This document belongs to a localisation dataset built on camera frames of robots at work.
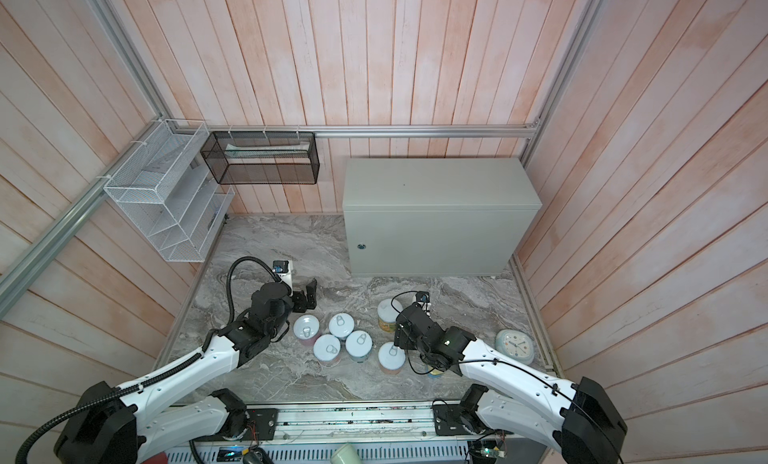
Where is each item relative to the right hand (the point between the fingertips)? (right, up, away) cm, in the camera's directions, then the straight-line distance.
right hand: (405, 329), depth 83 cm
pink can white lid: (-22, -4, -3) cm, 22 cm away
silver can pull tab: (-19, +1, +3) cm, 19 cm away
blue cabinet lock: (-13, +23, +6) cm, 28 cm away
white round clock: (+32, -5, +1) cm, 32 cm away
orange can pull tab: (-4, -5, -3) cm, 7 cm away
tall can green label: (-5, +4, +3) cm, 7 cm away
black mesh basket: (-44, +51, +8) cm, 68 cm away
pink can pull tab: (-28, -1, +1) cm, 28 cm away
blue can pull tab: (-13, -4, -1) cm, 14 cm away
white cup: (-15, -22, -20) cm, 33 cm away
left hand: (-30, +12, 0) cm, 32 cm away
